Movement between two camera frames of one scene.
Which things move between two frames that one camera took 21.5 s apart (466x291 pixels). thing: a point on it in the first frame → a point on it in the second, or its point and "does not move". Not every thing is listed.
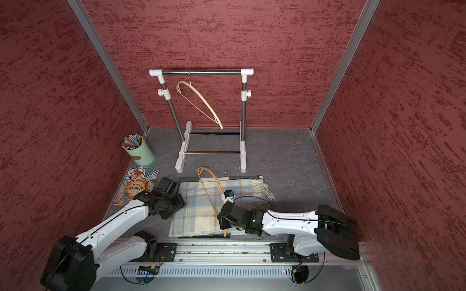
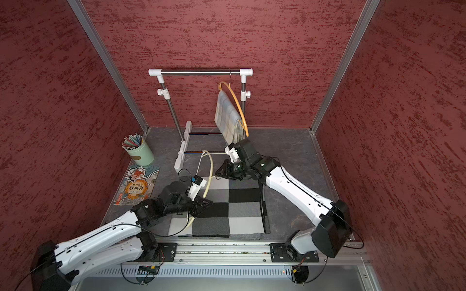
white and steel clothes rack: (244, 72) does not move
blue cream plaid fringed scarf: (203, 199) → (228, 116)
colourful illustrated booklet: (138, 179) does not move
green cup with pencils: (136, 146) does not move
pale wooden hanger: (219, 121) → (209, 183)
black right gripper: (222, 223) → (227, 170)
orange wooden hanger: (199, 171) → (241, 115)
